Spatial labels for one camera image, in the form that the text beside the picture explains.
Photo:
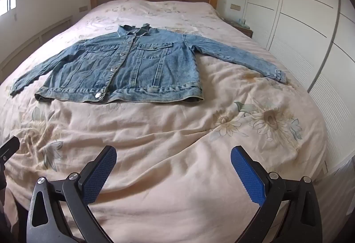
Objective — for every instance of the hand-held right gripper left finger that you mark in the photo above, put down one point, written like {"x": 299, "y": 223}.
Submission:
{"x": 98, "y": 173}

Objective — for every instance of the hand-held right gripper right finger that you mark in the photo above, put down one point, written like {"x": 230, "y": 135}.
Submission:
{"x": 249, "y": 176}

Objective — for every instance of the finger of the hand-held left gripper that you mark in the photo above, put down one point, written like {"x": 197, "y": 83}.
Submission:
{"x": 9, "y": 148}

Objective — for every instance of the blue denim jacket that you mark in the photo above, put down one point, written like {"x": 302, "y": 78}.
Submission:
{"x": 144, "y": 65}

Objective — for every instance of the floral beige duvet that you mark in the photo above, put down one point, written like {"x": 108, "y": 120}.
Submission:
{"x": 172, "y": 143}

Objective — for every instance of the wooden nightstand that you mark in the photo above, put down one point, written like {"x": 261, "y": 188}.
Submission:
{"x": 244, "y": 28}

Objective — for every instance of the white wardrobe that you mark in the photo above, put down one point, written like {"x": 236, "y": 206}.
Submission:
{"x": 305, "y": 24}

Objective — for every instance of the white wall panel cover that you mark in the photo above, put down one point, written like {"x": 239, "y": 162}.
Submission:
{"x": 33, "y": 40}

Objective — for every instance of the beige wall switch plate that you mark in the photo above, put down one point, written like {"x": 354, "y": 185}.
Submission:
{"x": 235, "y": 7}
{"x": 83, "y": 8}

